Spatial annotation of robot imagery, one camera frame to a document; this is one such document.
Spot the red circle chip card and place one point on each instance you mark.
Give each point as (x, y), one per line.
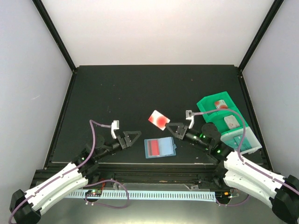
(158, 119)

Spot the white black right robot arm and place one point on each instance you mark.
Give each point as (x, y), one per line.
(278, 192)

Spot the black right side rail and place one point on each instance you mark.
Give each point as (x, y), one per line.
(255, 125)

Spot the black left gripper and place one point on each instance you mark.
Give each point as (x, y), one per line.
(125, 142)

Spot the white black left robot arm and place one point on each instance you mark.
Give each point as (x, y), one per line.
(28, 206)

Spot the black left side rail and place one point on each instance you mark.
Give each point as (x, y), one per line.
(60, 120)

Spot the black rear left frame post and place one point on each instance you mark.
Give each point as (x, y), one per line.
(54, 33)

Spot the controller circuit board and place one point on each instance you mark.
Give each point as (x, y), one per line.
(94, 193)
(226, 194)

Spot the red card with stripe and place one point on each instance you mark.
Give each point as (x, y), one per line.
(153, 148)

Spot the black aluminium front rail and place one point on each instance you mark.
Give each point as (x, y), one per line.
(201, 174)

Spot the light blue slotted cable duct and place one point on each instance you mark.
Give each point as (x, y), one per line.
(148, 195)

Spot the left controller circuit board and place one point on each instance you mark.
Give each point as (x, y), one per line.
(94, 193)

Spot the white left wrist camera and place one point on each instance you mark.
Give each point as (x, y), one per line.
(114, 127)

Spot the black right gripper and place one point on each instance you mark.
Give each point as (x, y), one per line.
(181, 132)

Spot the black frame post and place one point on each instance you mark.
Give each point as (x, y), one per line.
(276, 5)
(54, 33)

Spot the black rear right frame post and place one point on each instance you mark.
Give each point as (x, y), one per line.
(276, 5)

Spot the blue leather card holder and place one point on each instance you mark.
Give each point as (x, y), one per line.
(166, 145)

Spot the green divided storage bin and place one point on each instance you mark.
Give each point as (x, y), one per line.
(234, 130)

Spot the right controller circuit board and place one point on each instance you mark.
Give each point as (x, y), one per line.
(226, 194)

